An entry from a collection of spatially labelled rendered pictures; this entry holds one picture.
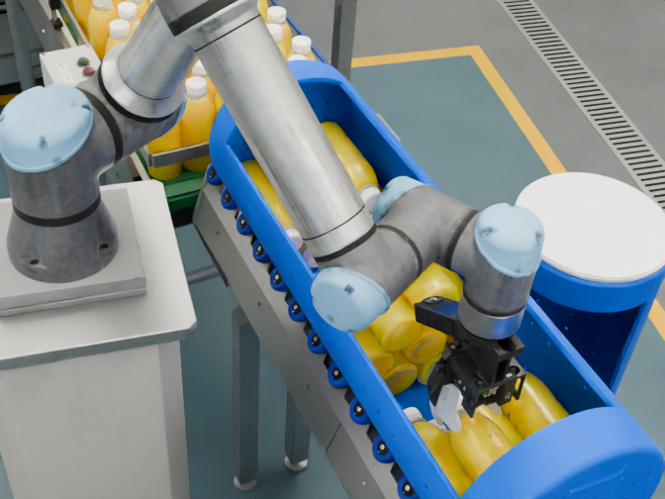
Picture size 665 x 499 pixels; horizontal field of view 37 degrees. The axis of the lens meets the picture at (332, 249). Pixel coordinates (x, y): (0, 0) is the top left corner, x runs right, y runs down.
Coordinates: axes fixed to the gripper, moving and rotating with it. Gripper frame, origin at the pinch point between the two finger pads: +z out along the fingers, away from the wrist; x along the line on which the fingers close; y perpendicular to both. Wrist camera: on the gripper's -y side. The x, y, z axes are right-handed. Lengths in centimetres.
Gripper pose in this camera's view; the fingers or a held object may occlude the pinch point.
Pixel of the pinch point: (453, 408)
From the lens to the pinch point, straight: 134.5
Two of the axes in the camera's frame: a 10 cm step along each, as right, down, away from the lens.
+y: 4.4, 6.4, -6.2
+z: -0.6, 7.2, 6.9
